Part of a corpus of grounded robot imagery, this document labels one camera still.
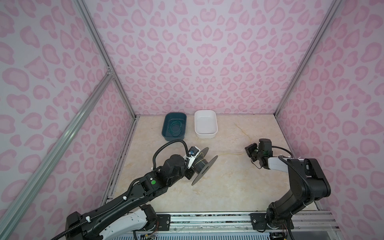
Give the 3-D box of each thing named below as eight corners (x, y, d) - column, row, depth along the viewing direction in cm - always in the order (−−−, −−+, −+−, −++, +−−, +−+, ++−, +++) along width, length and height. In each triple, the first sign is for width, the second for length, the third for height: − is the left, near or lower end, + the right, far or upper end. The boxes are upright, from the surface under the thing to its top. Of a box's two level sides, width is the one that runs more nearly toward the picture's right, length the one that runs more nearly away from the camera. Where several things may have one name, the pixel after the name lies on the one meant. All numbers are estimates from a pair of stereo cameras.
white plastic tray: (194, 139, 108) (193, 133, 103) (194, 115, 124) (194, 109, 119) (218, 138, 108) (218, 133, 103) (215, 114, 124) (216, 109, 119)
